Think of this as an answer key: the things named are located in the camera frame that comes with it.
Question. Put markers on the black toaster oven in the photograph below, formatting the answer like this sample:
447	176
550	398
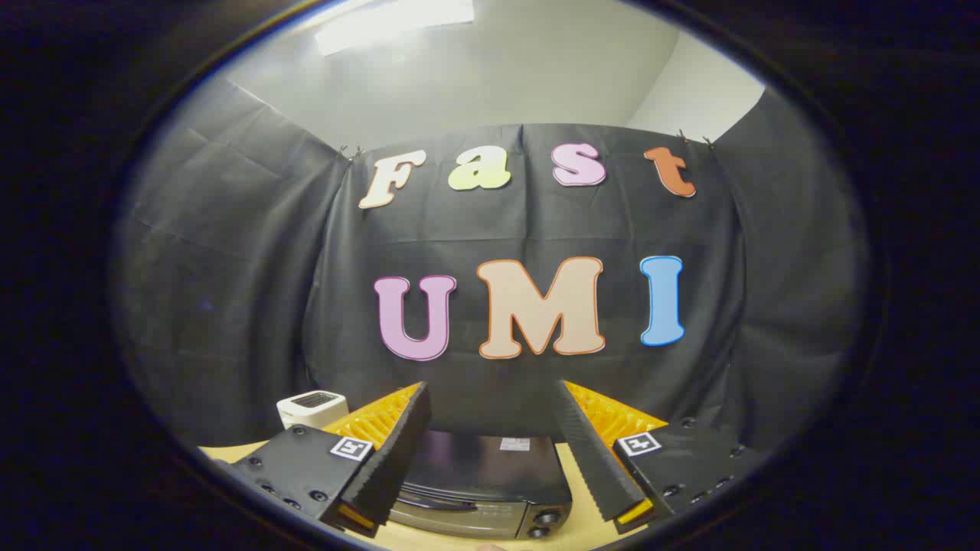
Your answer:
490	478

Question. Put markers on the small white appliance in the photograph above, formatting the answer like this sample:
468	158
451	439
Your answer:
310	409

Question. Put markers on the black backdrop cloth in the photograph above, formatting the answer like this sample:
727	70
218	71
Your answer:
253	306

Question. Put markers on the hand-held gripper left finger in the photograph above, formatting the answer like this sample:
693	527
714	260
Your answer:
394	451

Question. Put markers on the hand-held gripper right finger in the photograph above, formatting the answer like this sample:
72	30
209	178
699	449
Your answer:
593	455

